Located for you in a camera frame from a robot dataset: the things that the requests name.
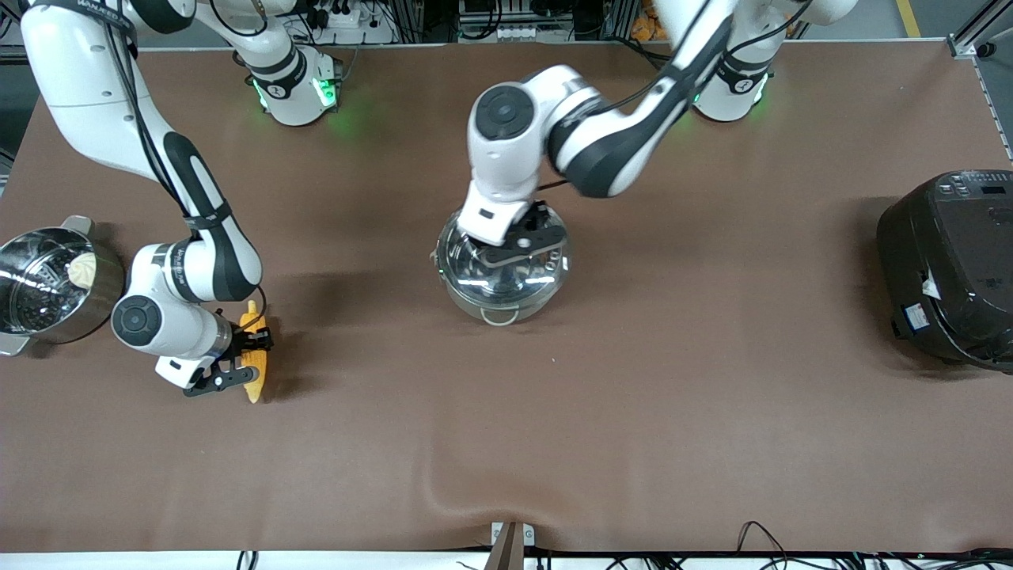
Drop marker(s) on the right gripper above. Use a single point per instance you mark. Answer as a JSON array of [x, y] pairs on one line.
[[244, 342]]

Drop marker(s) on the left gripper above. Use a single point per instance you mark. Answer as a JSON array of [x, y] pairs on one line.
[[540, 218]]

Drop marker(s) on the yellow corn cob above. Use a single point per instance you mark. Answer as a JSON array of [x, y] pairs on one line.
[[255, 389]]

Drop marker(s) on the glass pot lid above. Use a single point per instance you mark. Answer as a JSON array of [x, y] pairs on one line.
[[475, 279]]

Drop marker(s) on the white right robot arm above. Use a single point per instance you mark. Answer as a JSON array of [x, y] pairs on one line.
[[87, 87]]

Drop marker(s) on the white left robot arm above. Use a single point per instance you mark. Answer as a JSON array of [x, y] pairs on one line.
[[601, 150]]

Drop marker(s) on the stainless steel pot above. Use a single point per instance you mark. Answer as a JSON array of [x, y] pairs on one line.
[[473, 309]]

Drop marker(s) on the steel steamer pot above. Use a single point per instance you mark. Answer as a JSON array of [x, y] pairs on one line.
[[99, 309]]

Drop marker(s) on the white steamed bun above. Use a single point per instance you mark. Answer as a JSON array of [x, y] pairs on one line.
[[83, 269]]

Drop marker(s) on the brown table mat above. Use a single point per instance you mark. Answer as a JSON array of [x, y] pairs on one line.
[[633, 412]]

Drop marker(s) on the bag of orange fruits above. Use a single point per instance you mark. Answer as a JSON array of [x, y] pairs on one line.
[[645, 28]]

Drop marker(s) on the white power strip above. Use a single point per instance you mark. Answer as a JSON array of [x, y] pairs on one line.
[[344, 17]]

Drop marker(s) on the black rice cooker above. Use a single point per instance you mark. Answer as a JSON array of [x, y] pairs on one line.
[[942, 261]]

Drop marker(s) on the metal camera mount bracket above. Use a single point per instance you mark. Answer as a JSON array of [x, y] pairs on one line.
[[506, 542]]

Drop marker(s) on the aluminium frame profile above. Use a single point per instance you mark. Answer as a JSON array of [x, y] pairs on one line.
[[977, 32]]

